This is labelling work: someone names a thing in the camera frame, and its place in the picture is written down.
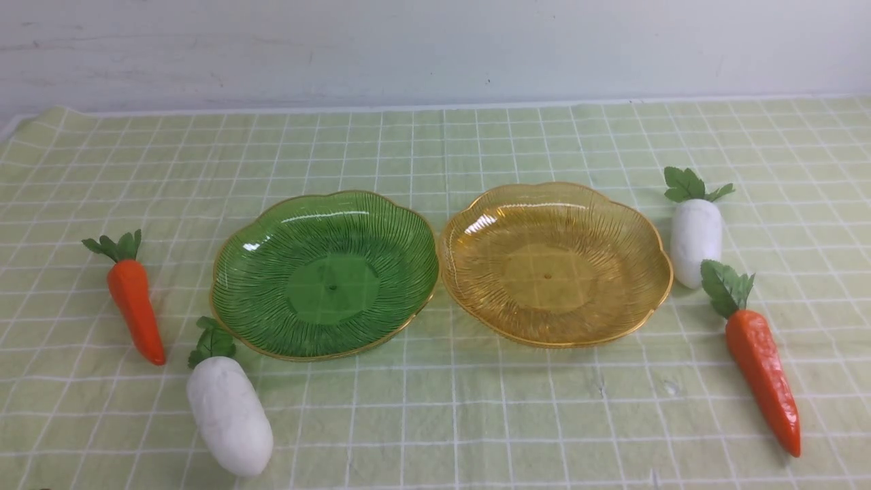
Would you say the white toy radish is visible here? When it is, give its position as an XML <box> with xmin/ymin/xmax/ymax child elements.
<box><xmin>186</xmin><ymin>316</ymin><xmax>274</xmax><ymax>478</ymax></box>
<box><xmin>663</xmin><ymin>165</ymin><xmax>735</xmax><ymax>290</ymax></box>

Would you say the green plastic plate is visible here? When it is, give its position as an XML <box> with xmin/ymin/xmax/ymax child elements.
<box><xmin>210</xmin><ymin>190</ymin><xmax>440</xmax><ymax>361</ymax></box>

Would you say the amber plastic plate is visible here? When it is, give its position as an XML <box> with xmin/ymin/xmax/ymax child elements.
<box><xmin>438</xmin><ymin>181</ymin><xmax>673</xmax><ymax>348</ymax></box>

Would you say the orange toy carrot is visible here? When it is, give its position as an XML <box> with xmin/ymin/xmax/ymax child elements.
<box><xmin>700</xmin><ymin>259</ymin><xmax>802</xmax><ymax>458</ymax></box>
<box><xmin>82</xmin><ymin>229</ymin><xmax>166</xmax><ymax>365</ymax></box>

